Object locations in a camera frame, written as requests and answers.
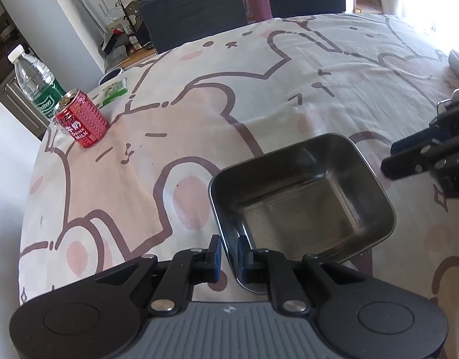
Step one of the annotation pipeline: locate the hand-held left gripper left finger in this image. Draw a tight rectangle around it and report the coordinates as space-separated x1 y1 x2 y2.
53 235 223 317

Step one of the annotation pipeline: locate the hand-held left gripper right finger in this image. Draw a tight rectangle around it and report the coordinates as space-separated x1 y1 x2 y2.
237 236 380 314

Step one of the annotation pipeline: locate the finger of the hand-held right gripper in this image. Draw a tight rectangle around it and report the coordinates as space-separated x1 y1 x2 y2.
381 135 459 180
390 114 459 155

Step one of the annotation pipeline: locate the square steel tray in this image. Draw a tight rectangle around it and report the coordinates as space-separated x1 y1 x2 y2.
208 133 396 294

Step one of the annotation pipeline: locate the bear-print tablecloth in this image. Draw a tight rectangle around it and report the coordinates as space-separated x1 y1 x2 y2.
19 13 459 359

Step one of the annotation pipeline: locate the red drink can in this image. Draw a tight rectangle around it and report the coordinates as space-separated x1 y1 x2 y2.
53 88 109 149

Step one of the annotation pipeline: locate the green snack packet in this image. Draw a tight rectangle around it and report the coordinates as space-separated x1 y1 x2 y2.
96 78 129 105

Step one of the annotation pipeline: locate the white cup with dark rim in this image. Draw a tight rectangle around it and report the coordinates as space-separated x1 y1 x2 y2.
98 68 123 85

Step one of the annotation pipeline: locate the wooden side table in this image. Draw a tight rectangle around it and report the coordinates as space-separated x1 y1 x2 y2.
102 43 159 71

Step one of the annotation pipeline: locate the grey kitchen cabinet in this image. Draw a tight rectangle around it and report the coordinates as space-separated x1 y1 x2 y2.
0 78 50 139

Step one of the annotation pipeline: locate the clear water bottle green label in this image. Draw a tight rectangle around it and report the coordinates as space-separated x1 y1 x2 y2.
7 44 67 120

